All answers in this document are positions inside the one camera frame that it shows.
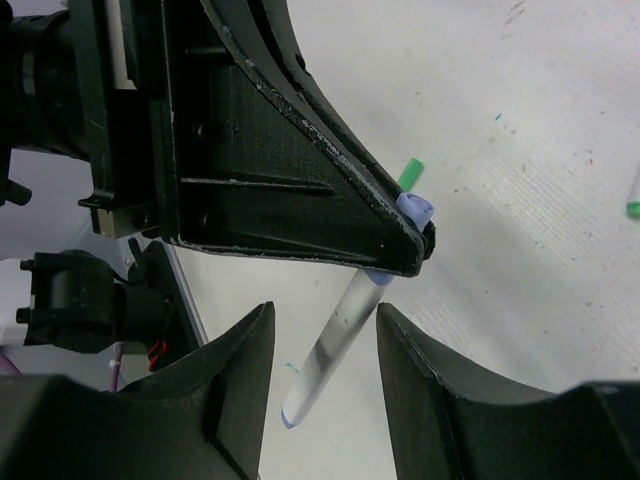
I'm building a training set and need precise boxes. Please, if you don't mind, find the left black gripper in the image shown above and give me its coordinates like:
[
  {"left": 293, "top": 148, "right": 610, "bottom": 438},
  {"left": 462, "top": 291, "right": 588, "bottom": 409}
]
[{"left": 1, "top": 1, "right": 175, "bottom": 240}]

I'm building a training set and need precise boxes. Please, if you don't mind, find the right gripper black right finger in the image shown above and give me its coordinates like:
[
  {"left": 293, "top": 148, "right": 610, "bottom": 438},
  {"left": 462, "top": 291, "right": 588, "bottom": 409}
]
[{"left": 376, "top": 303, "right": 639, "bottom": 479}]

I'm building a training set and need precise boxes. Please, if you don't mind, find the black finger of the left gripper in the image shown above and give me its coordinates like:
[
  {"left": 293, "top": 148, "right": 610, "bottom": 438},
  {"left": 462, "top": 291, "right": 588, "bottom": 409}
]
[
  {"left": 159, "top": 1, "right": 425, "bottom": 277},
  {"left": 244, "top": 1, "right": 435, "bottom": 260}
]

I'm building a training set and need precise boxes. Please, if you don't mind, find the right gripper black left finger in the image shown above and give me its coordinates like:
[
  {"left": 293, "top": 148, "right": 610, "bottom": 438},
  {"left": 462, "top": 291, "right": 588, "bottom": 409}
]
[{"left": 1, "top": 302, "right": 275, "bottom": 479}]

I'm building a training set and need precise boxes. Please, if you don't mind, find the lavender cap marker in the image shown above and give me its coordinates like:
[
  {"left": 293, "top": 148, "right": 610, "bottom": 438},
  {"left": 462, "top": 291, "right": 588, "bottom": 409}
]
[{"left": 279, "top": 192, "right": 437, "bottom": 431}]

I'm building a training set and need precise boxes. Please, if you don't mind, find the light green pen cap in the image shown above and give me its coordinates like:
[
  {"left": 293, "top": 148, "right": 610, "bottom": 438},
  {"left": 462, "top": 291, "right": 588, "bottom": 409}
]
[{"left": 397, "top": 158, "right": 425, "bottom": 191}]

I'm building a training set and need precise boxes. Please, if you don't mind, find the light green cap marker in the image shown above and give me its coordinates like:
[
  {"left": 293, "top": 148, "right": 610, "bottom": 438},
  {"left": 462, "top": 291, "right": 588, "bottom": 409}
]
[{"left": 625, "top": 169, "right": 640, "bottom": 220}]

